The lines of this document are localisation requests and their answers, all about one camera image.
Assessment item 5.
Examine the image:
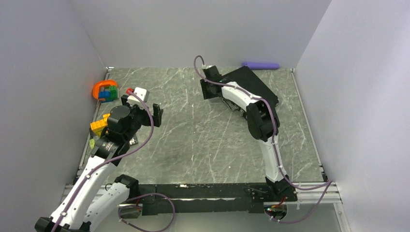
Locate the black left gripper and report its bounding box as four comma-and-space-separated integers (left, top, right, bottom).
121, 95, 162, 141

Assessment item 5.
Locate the black poker chip case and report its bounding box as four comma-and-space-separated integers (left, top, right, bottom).
219, 66, 279, 122

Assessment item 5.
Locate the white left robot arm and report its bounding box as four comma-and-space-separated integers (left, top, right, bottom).
34, 103, 163, 232

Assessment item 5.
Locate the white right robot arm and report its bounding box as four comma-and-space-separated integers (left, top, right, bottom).
200, 66, 289, 201

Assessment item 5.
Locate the perforated metal plate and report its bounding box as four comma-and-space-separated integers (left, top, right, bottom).
129, 134, 138, 146

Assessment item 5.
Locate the purple object behind case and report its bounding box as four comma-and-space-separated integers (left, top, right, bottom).
242, 62, 280, 70

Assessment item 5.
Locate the green toy block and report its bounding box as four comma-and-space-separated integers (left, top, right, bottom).
108, 86, 118, 99

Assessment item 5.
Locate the blue toy block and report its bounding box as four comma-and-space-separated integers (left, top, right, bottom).
98, 91, 111, 101

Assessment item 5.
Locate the yellow toy block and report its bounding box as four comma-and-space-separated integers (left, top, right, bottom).
90, 114, 110, 137

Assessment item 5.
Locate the orange plastic bowl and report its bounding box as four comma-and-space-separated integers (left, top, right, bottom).
92, 80, 118, 102

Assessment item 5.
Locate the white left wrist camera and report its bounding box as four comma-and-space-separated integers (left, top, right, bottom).
126, 87, 150, 107

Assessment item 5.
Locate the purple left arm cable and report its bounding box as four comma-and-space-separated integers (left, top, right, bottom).
51, 91, 176, 232

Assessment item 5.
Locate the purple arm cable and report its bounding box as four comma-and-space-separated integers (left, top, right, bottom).
51, 91, 176, 232
193, 55, 334, 224

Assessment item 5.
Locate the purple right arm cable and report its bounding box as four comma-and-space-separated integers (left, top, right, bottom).
193, 55, 334, 224

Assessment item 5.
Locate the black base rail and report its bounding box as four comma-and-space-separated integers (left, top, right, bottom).
123, 180, 298, 216

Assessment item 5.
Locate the aluminium frame rail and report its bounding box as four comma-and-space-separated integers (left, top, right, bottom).
59, 182, 343, 209

